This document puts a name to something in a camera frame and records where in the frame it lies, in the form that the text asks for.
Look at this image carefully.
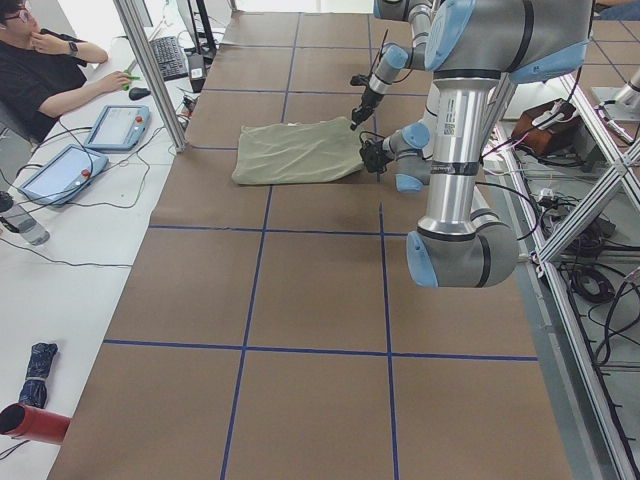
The olive green long-sleeve shirt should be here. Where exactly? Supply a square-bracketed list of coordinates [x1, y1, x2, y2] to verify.
[231, 117, 363, 185]

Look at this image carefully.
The far blue teach pendant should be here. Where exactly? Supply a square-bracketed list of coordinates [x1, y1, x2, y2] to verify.
[84, 105, 150, 153]

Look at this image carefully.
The black computer mouse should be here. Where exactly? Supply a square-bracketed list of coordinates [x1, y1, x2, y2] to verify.
[128, 87, 151, 101]

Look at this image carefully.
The aluminium frame rail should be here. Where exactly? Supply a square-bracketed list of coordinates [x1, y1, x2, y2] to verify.
[113, 0, 187, 153]

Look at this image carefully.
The near blue teach pendant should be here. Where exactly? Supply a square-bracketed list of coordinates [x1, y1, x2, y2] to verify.
[18, 145, 108, 206]

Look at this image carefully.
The blue teach pendant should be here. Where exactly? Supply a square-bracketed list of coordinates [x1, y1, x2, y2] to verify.
[84, 105, 150, 153]
[18, 145, 108, 206]

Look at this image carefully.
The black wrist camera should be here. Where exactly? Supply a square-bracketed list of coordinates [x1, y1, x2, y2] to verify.
[349, 74, 370, 86]

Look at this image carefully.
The black computer keyboard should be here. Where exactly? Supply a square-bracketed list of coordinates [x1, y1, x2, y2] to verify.
[149, 36, 188, 81]

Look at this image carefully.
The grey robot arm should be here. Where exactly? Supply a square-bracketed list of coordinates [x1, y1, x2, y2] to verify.
[351, 1, 593, 288]
[350, 0, 441, 130]

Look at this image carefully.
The green marker pen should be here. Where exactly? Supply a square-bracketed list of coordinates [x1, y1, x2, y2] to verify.
[121, 75, 141, 91]

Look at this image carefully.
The white power adapter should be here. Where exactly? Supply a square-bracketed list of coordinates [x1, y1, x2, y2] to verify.
[536, 187, 558, 209]

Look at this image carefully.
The dark folded umbrella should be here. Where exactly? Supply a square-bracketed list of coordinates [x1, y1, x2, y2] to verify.
[19, 342, 58, 409]

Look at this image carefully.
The black power brick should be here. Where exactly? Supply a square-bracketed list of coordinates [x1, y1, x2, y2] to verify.
[187, 53, 207, 93]

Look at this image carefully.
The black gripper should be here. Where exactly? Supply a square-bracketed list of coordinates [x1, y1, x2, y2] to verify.
[349, 87, 384, 131]
[359, 139, 395, 174]

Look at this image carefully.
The seated person black shirt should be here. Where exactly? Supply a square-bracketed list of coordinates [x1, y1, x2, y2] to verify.
[1, 1, 131, 142]

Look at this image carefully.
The brown box under table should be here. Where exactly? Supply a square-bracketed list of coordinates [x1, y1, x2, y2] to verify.
[511, 99, 582, 156]

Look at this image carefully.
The red bottle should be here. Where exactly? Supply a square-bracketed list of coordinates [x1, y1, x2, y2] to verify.
[1, 403, 71, 445]

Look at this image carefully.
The grey water bottle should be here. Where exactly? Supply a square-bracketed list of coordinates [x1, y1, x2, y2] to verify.
[0, 191, 50, 246]

